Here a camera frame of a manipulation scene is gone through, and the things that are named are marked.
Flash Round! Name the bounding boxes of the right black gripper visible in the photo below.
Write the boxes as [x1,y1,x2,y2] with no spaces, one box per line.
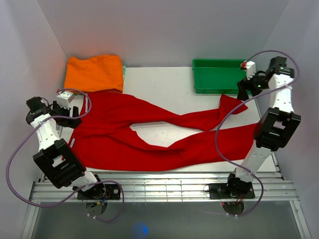
[236,69,269,102]

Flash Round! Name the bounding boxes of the red trousers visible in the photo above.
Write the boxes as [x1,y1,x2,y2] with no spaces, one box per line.
[69,92,255,172]

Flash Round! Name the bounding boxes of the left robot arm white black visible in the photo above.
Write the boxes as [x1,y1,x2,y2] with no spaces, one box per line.
[26,91,107,199]

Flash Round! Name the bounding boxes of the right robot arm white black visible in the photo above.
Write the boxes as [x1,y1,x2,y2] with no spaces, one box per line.
[225,56,301,198]

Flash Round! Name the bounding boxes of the folded orange trousers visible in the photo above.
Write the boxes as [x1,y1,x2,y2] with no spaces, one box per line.
[64,55,124,93]

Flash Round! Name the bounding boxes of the green plastic tray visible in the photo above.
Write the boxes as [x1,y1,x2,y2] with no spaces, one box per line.
[192,59,246,95]

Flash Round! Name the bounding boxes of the folded light green garment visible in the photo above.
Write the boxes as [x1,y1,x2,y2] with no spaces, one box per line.
[122,65,126,81]

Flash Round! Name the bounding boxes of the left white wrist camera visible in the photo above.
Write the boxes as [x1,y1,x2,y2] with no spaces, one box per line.
[56,91,74,110]

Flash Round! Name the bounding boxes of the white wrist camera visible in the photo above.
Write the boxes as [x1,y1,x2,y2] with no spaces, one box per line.
[56,91,74,110]
[240,61,257,80]

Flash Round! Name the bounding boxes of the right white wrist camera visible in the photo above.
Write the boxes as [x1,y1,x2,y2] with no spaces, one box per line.
[240,61,257,80]

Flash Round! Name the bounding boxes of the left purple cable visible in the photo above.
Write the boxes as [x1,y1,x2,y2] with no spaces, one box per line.
[5,88,125,223]

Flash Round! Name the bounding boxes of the aluminium rail frame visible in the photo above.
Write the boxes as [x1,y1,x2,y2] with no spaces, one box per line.
[20,97,312,239]

